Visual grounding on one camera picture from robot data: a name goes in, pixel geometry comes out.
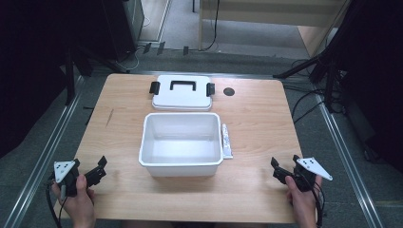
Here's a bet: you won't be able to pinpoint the white lid with black handle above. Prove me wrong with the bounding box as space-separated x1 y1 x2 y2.
148 74 216 112

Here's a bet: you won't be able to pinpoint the black cabinet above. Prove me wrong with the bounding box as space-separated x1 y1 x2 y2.
100 0 145 63

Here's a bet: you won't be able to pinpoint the white ointment tube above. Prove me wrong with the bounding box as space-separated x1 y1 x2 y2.
220 123 234 160

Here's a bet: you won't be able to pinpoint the person's legs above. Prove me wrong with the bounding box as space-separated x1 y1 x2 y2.
122 220 265 228

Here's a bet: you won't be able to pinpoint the black floor cables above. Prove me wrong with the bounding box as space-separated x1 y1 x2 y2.
283 56 346 125

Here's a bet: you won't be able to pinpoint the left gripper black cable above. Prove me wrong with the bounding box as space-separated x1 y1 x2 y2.
45 180 68 228

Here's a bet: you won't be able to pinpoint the person's right hand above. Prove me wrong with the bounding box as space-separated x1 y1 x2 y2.
284 175 323 228

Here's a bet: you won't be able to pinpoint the metal floor rail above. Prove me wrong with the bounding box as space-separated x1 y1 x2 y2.
312 84 386 228
2 75 86 228

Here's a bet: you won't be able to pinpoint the black tripod stand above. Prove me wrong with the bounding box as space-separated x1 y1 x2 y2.
272 44 348 114

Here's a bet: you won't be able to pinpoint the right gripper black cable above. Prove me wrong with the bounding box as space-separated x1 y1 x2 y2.
302 175 326 228

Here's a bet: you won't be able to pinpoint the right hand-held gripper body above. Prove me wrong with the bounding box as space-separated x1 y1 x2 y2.
292 154 334 193

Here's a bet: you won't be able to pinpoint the white plastic storage box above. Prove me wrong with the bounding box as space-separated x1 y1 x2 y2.
138 111 224 178

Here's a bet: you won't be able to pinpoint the black metal stand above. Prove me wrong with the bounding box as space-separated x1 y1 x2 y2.
61 44 129 107

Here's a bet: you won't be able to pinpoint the person's left hand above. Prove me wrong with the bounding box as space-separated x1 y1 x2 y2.
51 173 97 228

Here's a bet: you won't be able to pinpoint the white floor cable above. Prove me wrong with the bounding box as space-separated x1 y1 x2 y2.
122 15 152 71

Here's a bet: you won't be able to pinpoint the light wooden furniture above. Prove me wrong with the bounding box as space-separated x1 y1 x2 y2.
197 0 351 59

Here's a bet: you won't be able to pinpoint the black hanging cable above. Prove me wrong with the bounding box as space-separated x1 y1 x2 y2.
201 0 221 52

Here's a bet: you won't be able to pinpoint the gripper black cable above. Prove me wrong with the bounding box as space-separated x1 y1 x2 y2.
45 180 68 228
302 175 326 228

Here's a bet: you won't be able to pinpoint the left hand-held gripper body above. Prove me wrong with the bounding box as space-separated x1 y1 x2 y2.
47 158 88 199

